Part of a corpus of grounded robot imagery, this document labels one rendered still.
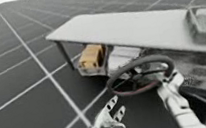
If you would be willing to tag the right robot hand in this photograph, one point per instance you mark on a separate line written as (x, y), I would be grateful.
(170, 87)

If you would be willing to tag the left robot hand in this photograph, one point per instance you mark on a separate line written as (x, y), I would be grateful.
(108, 122)

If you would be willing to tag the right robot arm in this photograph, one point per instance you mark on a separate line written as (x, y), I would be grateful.
(185, 115)

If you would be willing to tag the grey cart with brown box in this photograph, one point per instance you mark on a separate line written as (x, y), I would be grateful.
(127, 30)

